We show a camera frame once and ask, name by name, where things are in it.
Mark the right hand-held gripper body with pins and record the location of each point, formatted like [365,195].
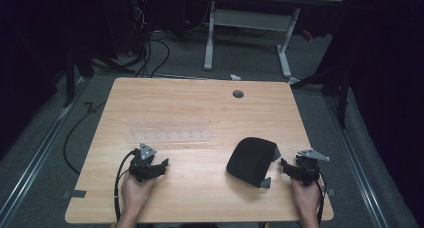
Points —
[308,169]

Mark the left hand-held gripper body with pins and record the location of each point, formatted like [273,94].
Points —
[141,166]

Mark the black padded cushion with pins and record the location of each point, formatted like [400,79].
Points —
[251,159]

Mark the person's right hand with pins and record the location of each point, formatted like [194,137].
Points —
[306,198]

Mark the person's left hand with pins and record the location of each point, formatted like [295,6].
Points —
[135,194]

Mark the grey tape strip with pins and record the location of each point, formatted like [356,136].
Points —
[75,194]
[330,192]

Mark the clear plastic rack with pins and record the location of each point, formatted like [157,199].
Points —
[170,132]

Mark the black metal stand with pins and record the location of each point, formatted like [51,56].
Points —
[71,71]
[340,88]

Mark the white paper scrap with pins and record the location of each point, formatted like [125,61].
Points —
[235,77]

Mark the small red object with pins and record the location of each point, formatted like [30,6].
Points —
[307,35]

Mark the black computer tower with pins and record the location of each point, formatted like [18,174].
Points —
[128,21]

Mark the white-legged desk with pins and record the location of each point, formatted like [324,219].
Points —
[253,19]

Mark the metal floor rail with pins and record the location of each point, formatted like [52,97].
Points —
[358,161]
[36,151]

